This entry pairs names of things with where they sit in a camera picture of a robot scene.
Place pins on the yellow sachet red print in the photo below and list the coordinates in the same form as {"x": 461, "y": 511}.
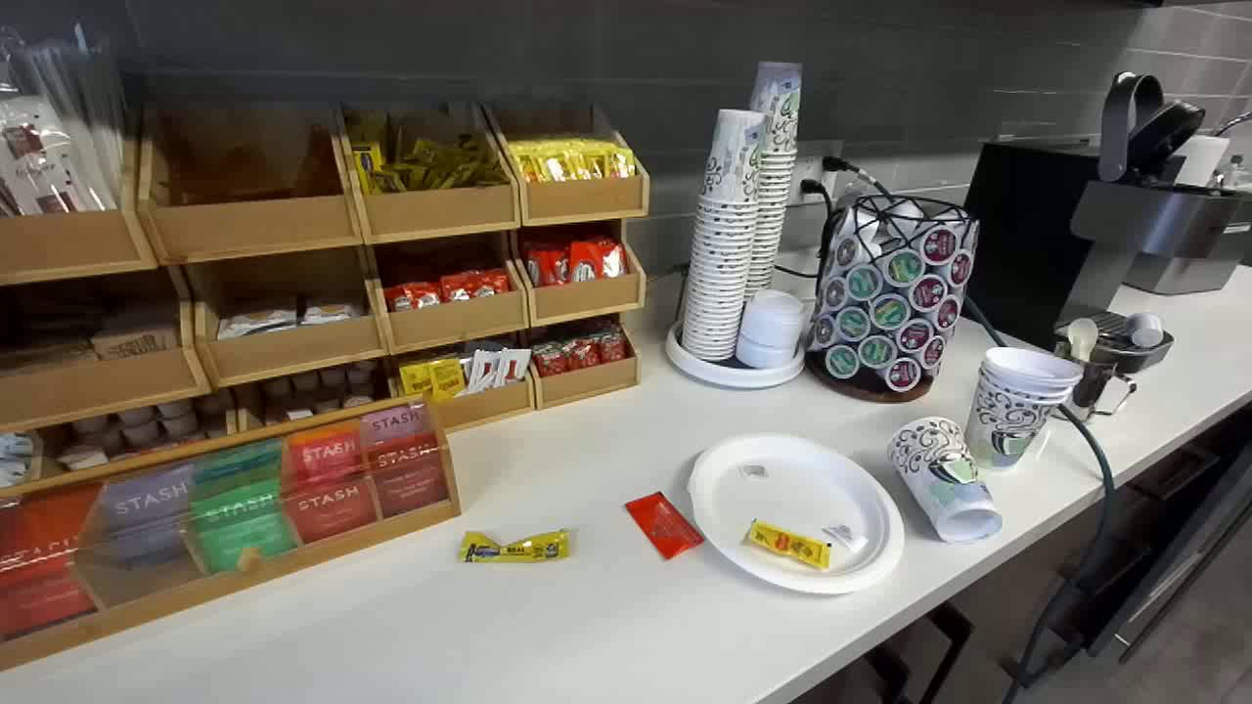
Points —
{"x": 787, "y": 543}

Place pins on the wooden bin shelf organizer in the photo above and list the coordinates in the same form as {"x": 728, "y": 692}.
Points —
{"x": 274, "y": 229}

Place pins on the red and white sachets pile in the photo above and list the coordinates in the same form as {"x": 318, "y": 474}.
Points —
{"x": 582, "y": 353}

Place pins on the white round cup holder base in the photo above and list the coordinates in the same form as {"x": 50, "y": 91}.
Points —
{"x": 704, "y": 369}

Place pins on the red sachets white oval pile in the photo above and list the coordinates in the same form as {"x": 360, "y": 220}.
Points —
{"x": 571, "y": 259}

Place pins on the tall paper cup stack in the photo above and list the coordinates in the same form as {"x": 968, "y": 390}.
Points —
{"x": 721, "y": 249}

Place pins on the white cup lids stack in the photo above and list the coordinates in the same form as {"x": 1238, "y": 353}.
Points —
{"x": 771, "y": 327}

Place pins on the yellow and white sachets pile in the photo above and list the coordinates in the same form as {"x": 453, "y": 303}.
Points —
{"x": 453, "y": 374}

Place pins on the white paper plate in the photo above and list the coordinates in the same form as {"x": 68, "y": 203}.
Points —
{"x": 784, "y": 489}

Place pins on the tallest paper cup stack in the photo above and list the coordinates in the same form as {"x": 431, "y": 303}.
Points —
{"x": 777, "y": 169}

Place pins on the maroon Stash tea packets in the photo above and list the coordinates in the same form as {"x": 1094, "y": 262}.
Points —
{"x": 408, "y": 461}

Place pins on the olive yellow sachets pile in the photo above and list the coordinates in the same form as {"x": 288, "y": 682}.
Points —
{"x": 425, "y": 163}

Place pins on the small creamer cups pile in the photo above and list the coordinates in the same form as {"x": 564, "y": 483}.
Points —
{"x": 318, "y": 391}
{"x": 142, "y": 431}

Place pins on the red Stash tea packets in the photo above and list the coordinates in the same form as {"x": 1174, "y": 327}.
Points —
{"x": 329, "y": 483}
{"x": 41, "y": 560}

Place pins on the patterned paper cup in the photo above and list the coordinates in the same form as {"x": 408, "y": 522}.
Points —
{"x": 1019, "y": 395}
{"x": 946, "y": 489}

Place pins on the green Stash tea packets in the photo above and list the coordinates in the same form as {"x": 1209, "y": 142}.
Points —
{"x": 239, "y": 511}

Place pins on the black Keurig coffee machine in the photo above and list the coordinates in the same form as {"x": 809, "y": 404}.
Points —
{"x": 1030, "y": 234}

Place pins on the wooden tea box clear lid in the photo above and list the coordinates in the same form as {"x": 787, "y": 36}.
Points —
{"x": 258, "y": 560}

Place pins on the grey Stash tea packets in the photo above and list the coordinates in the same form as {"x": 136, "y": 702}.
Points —
{"x": 142, "y": 522}

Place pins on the dark wood cabinet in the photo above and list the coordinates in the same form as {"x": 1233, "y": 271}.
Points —
{"x": 1161, "y": 572}

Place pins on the clear plastic packets pile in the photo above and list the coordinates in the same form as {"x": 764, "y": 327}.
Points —
{"x": 45, "y": 159}

